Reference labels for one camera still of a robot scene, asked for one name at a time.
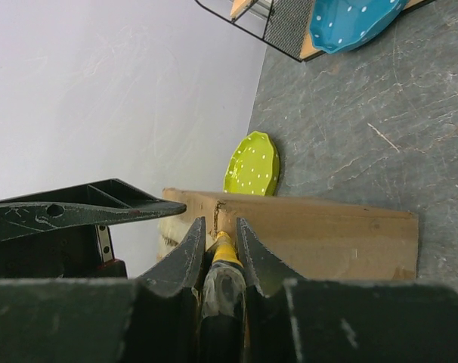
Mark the green dotted plate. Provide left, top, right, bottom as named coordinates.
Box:
left=223, top=131, right=280, bottom=196

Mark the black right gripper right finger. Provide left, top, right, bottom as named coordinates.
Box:
left=236, top=218, right=301, bottom=362

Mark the blue dotted plate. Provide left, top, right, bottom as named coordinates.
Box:
left=308, top=0, right=407, bottom=54

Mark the black wire wooden shelf rack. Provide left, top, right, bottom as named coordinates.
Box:
left=196, top=1, right=428, bottom=62

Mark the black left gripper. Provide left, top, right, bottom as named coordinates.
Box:
left=0, top=178, right=187, bottom=278

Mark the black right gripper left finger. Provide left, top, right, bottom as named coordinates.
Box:
left=132, top=217, right=206, bottom=362

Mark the brown cardboard express box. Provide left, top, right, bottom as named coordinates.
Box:
left=157, top=188, right=419, bottom=280

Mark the yellow utility knife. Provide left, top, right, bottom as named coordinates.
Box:
left=198, top=231, right=246, bottom=362

